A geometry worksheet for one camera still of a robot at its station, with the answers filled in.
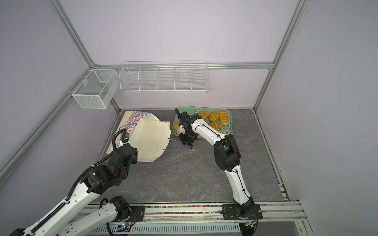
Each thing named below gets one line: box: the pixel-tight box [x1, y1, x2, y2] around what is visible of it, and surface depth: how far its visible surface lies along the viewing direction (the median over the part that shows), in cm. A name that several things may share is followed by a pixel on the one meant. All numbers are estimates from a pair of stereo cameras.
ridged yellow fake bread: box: [219, 109, 229, 126], surface depth 114 cm
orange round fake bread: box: [208, 111, 220, 122], surface depth 113 cm
